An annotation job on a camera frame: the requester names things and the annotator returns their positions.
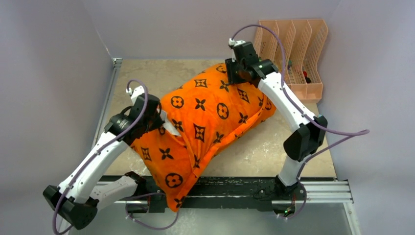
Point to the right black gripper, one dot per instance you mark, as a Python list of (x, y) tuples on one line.
[(230, 64)]

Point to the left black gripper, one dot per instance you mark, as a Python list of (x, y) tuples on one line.
[(158, 122)]

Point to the white pillow insert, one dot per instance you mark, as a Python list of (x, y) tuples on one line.
[(168, 125)]

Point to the orange patterned pillowcase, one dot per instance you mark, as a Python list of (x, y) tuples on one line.
[(210, 114)]

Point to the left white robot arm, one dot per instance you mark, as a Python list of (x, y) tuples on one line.
[(78, 199)]

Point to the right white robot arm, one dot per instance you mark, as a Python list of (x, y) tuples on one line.
[(307, 129)]

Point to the pink mesh file organizer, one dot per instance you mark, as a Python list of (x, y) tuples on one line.
[(300, 43)]

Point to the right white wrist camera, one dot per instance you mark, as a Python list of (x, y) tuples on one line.
[(233, 43)]

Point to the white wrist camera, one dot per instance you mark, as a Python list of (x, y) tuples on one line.
[(135, 93), (233, 43)]

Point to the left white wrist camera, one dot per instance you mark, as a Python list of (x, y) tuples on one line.
[(135, 93)]

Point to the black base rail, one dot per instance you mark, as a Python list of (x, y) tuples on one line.
[(264, 194)]

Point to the aluminium frame rail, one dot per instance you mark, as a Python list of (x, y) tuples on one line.
[(129, 160)]

